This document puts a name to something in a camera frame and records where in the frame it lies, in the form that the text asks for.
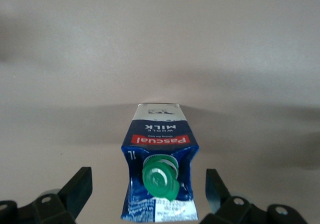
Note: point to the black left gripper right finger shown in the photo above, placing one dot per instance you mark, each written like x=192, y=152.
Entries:
x=235, y=209

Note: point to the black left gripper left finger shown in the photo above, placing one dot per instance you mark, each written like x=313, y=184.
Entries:
x=67, y=196

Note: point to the blue milk carton green cap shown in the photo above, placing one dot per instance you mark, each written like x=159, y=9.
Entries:
x=160, y=139

